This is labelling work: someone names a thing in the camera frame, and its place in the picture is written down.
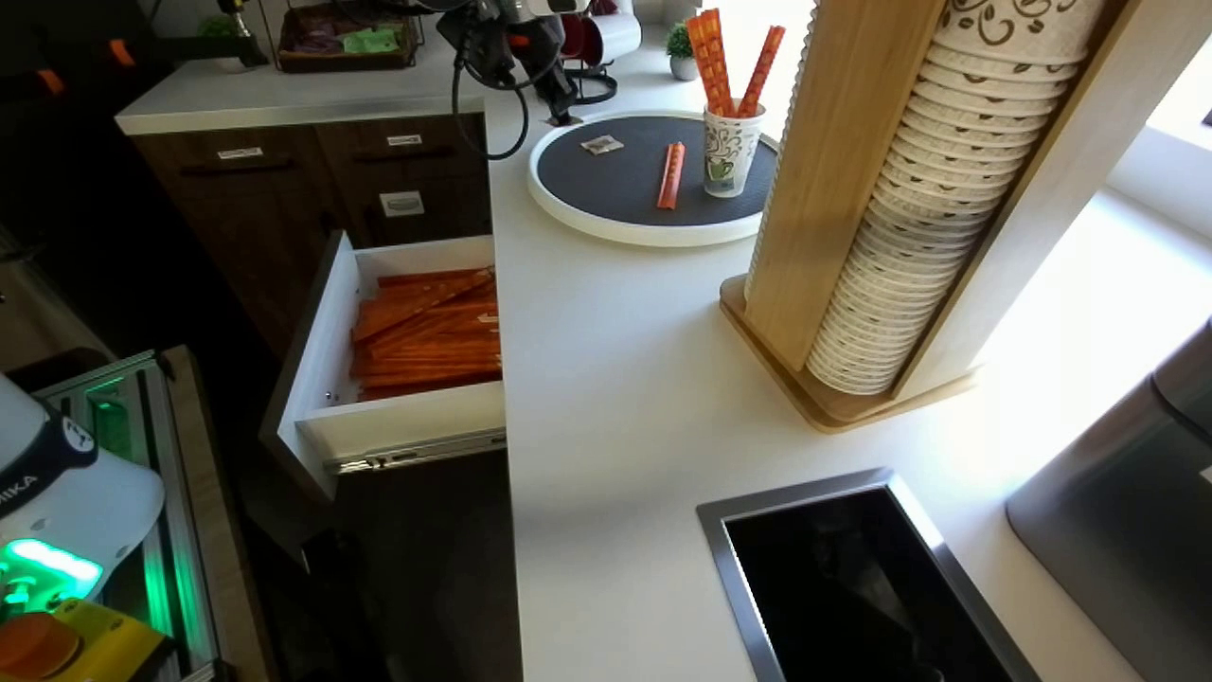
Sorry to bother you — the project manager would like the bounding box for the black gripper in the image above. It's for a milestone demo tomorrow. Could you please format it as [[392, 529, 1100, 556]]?
[[435, 2, 561, 92]]

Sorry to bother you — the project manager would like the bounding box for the small beige square sachet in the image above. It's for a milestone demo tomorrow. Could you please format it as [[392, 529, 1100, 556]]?
[[579, 130, 629, 164]]

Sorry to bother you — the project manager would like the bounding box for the brown tray with items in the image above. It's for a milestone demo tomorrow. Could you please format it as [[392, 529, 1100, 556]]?
[[272, 0, 423, 74]]

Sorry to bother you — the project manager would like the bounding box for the round white-rimmed grey tray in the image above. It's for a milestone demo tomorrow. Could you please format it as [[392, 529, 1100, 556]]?
[[526, 110, 786, 254]]

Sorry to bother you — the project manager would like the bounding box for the pile of orange sachets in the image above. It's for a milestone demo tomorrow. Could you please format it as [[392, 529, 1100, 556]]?
[[350, 265, 507, 403]]

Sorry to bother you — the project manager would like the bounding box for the white mug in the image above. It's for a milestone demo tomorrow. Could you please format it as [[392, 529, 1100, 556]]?
[[561, 2, 647, 69]]

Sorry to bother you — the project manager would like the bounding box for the silver drawer label plate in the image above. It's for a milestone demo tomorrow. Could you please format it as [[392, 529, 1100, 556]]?
[[374, 187, 434, 223]]

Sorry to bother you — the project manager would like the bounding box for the small green potted plant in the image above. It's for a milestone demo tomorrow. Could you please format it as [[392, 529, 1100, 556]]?
[[663, 18, 700, 83]]

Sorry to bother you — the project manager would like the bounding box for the orange stick sachet in cup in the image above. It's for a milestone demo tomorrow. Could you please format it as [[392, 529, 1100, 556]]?
[[734, 21, 792, 120], [684, 7, 739, 120]]

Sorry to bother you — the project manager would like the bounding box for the long orange stick sachet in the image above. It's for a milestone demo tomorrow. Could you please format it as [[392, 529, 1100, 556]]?
[[651, 135, 692, 215]]

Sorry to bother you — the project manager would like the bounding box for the dark brown drawer cabinet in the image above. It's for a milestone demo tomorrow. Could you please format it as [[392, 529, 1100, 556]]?
[[129, 115, 495, 364]]

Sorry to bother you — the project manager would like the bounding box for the clear glass cup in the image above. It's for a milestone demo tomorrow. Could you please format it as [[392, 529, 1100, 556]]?
[[700, 105, 768, 203]]

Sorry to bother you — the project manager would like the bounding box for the wooden cup dispenser stand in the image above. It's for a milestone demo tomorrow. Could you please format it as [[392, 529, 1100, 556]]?
[[715, 0, 1212, 431]]

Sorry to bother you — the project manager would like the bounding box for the white open drawer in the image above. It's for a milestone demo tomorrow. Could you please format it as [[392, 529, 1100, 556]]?
[[257, 232, 512, 505]]

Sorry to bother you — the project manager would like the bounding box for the stack of paper cups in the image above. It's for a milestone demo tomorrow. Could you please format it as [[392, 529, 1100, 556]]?
[[802, 0, 1113, 403]]

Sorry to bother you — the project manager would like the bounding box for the equipment cart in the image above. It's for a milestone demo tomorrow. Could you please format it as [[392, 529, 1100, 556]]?
[[33, 345, 244, 682]]

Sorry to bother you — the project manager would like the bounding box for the white device with green light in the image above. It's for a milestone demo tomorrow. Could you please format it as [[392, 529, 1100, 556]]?
[[0, 375, 172, 625]]

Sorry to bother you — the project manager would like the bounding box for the flat black white scale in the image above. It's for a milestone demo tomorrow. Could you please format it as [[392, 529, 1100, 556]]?
[[692, 462, 1043, 682]]

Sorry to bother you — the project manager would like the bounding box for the yellow orange box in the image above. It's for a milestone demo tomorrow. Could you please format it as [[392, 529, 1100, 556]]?
[[0, 595, 172, 682]]

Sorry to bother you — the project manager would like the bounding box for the grey metal appliance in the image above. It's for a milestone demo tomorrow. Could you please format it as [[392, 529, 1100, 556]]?
[[1004, 318, 1212, 682]]

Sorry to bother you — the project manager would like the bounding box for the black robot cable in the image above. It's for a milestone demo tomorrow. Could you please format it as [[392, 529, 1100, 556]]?
[[480, 40, 625, 164]]

